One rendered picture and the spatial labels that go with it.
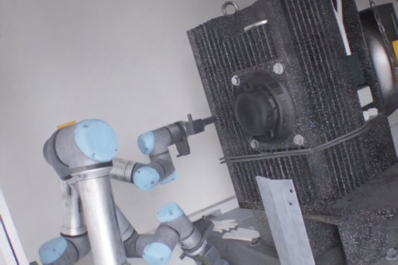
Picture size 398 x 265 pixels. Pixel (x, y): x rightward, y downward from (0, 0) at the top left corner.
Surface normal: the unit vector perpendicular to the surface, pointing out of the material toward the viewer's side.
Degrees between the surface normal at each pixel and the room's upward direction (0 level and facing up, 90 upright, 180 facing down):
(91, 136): 83
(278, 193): 90
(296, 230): 90
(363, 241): 90
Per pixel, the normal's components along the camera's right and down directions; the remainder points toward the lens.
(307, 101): 0.55, -0.10
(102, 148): 0.75, -0.32
